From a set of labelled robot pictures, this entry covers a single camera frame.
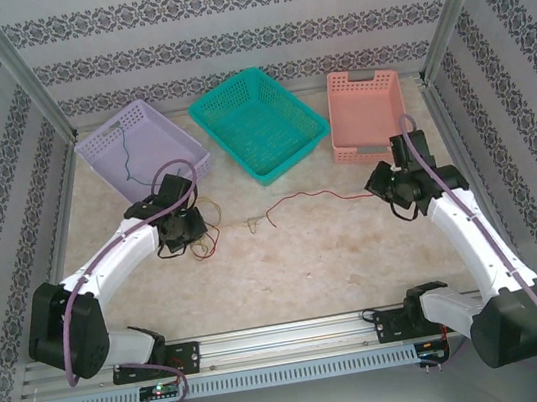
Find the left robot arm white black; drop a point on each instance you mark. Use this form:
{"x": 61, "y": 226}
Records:
{"x": 105, "y": 256}

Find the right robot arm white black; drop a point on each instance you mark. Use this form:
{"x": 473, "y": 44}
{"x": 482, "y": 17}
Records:
{"x": 483, "y": 250}

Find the pink plastic basket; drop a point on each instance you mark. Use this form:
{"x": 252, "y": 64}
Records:
{"x": 361, "y": 111}

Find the purple plastic basket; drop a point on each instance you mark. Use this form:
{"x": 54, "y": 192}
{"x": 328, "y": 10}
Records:
{"x": 148, "y": 143}

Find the teal plastic basket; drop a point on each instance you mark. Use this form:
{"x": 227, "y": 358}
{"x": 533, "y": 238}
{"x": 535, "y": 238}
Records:
{"x": 258, "y": 132}

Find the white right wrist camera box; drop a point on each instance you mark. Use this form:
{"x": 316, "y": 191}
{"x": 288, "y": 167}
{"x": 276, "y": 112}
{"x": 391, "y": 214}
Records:
{"x": 396, "y": 169}

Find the aluminium side rail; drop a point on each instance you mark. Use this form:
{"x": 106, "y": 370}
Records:
{"x": 66, "y": 191}
{"x": 450, "y": 133}

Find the aluminium mounting rail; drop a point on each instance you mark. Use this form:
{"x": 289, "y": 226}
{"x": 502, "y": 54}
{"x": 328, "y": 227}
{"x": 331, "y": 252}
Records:
{"x": 279, "y": 341}

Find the aluminium frame post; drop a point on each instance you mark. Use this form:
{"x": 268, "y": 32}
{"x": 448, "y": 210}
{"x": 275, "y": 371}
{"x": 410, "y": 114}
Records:
{"x": 20, "y": 71}
{"x": 454, "y": 6}

